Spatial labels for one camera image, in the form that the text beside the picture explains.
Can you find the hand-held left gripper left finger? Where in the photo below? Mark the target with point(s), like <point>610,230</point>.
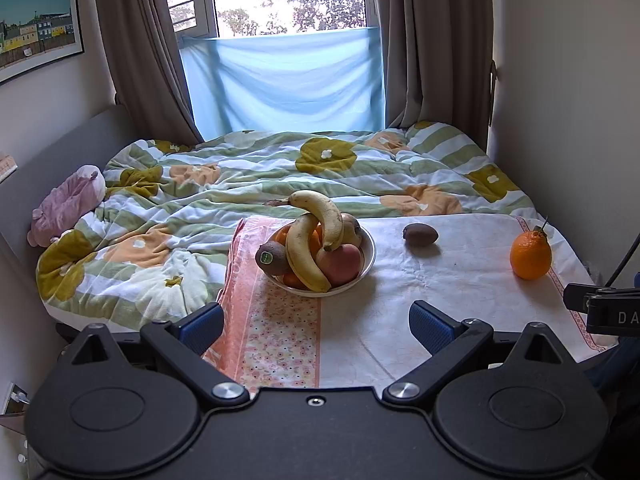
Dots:
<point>202,329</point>

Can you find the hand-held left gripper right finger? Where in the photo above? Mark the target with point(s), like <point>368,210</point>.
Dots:
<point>431,329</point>

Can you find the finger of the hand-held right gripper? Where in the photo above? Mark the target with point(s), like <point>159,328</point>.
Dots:
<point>577,296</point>

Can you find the kiwi with green sticker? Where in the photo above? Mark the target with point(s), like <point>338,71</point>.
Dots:
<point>270,257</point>

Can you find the white bowl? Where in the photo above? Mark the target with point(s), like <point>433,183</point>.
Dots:
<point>368,252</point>

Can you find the small mandarin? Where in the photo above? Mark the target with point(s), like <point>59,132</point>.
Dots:
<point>292,280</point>

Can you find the red apple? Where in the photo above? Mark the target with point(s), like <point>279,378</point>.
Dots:
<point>342,262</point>

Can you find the yellow banana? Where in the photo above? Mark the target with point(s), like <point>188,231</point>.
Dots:
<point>327,215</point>
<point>300,255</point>

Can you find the person's blue trouser leg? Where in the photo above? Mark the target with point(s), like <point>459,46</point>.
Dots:
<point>620,360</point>

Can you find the white cloth with orange border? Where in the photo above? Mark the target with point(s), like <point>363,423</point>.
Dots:
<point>450,285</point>

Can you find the large orange with stem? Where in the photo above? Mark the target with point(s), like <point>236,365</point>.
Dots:
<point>530,257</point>

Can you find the plain brown kiwi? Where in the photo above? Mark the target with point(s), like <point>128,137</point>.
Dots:
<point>421,235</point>

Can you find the round orange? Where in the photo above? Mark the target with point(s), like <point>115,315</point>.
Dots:
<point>282,235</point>

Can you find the floral quilt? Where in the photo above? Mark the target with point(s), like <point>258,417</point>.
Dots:
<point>200,195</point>

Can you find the pink plush toy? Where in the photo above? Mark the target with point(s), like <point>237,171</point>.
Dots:
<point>67,200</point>

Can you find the grey headboard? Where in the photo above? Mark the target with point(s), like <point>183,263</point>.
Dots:
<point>60,155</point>

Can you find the light blue cloth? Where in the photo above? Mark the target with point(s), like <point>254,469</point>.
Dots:
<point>280,80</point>

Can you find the brown curtain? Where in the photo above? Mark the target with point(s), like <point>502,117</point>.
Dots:
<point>430,45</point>
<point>140,50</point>

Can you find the framed picture of houses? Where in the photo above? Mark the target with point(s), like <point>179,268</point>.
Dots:
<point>35,25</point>

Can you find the white wall socket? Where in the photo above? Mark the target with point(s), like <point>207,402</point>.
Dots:
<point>15,397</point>

